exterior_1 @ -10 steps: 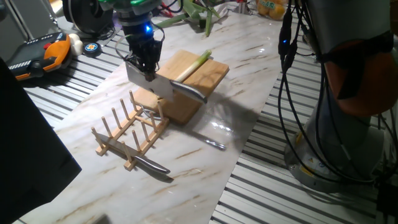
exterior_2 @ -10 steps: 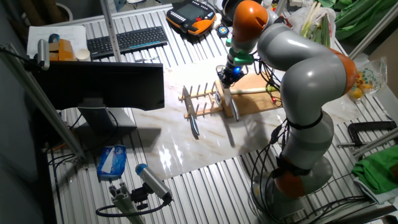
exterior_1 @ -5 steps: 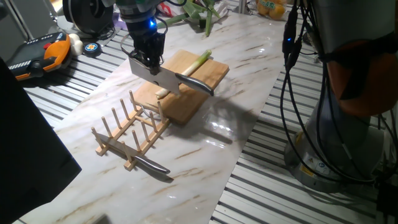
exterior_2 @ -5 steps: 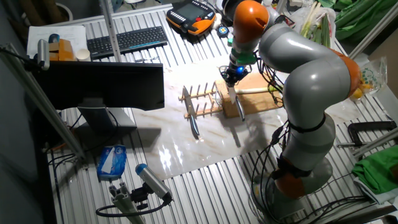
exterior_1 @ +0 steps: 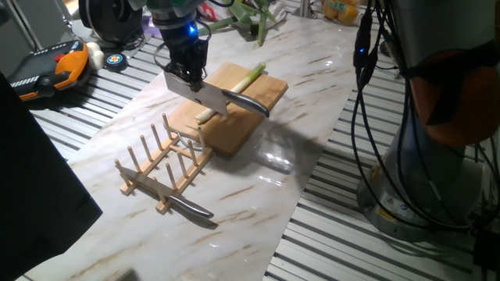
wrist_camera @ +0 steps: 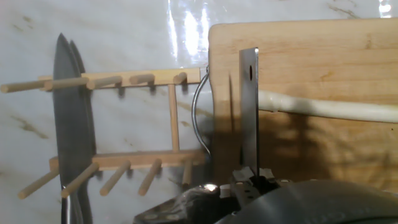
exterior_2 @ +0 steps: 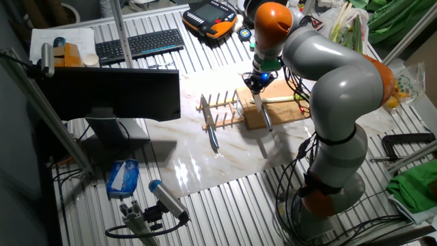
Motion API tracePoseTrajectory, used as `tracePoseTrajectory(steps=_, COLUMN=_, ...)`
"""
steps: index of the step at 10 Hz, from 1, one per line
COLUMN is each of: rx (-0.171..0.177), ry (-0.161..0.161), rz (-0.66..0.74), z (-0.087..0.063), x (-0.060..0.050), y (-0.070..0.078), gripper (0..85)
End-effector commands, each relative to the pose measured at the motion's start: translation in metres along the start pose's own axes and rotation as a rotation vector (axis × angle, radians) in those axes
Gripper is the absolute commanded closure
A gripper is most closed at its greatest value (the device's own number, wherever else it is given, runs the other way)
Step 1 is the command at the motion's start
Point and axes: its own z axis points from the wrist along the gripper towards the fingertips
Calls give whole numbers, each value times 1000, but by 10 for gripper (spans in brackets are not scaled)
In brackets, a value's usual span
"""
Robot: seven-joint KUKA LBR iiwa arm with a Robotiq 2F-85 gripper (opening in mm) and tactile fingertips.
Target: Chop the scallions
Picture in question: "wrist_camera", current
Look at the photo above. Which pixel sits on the single white green scallion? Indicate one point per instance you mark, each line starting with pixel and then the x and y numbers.
pixel 326 109

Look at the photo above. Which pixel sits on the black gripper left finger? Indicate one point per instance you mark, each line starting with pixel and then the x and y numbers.
pixel 186 205

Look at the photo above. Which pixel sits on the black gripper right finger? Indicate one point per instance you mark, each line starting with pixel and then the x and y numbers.
pixel 265 183

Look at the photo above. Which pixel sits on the pointed steel kitchen knife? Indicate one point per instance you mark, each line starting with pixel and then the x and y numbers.
pixel 73 124

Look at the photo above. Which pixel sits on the wooden cutting board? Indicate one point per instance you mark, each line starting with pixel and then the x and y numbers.
pixel 311 56

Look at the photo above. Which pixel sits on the wooden peg rack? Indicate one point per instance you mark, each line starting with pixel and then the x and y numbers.
pixel 149 158

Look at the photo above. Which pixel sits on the steel cleaver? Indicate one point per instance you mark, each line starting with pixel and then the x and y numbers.
pixel 248 109

